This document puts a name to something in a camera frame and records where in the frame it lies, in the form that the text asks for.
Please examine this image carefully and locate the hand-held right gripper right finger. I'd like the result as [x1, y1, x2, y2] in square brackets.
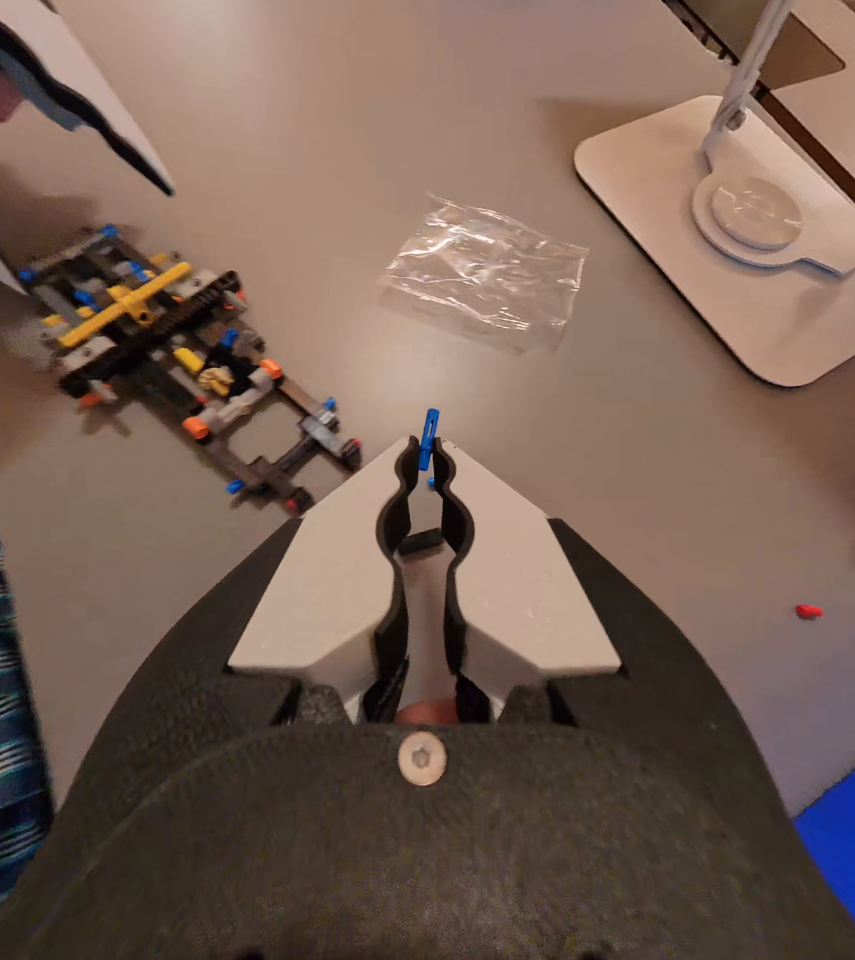
[433, 437, 622, 724]

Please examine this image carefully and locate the lego technic chassis assembly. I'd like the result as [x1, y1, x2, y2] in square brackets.
[19, 223, 365, 516]

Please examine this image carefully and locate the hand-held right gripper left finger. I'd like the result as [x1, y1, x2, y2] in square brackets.
[227, 437, 412, 724]

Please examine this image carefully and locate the clear plastic bag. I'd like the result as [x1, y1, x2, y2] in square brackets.
[378, 194, 591, 353]

